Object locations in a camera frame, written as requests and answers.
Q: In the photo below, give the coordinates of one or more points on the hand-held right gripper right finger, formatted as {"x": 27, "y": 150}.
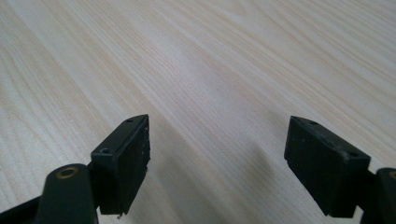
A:
{"x": 323, "y": 168}

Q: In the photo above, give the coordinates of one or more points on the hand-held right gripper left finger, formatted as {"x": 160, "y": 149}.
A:
{"x": 123, "y": 168}

